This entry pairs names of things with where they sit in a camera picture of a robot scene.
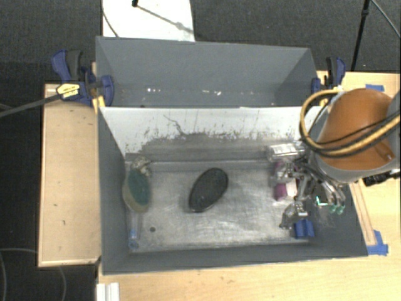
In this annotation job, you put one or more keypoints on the grey crumpled object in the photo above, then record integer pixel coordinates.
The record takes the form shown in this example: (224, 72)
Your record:
(141, 165)

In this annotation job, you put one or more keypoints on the pale wood flat board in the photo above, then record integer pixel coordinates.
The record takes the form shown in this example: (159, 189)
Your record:
(69, 174)

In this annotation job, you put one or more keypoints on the blue ribbed object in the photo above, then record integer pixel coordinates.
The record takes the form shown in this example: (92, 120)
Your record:
(304, 229)

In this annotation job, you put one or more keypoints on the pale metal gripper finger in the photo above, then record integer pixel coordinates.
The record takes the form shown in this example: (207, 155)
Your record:
(294, 213)
(285, 152)

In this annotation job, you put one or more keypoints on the grey metal bin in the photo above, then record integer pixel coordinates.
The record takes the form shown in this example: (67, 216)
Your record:
(194, 74)

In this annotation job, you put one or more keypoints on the clear tube with blue tip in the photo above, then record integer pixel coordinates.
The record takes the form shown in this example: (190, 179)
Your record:
(134, 234)

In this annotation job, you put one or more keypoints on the black oval object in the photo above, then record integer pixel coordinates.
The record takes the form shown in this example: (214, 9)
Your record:
(208, 190)

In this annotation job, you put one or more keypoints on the black cylinder on white bracket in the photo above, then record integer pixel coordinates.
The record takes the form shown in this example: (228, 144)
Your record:
(377, 179)

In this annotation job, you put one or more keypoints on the purple and white object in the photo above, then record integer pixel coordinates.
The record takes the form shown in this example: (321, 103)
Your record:
(280, 191)

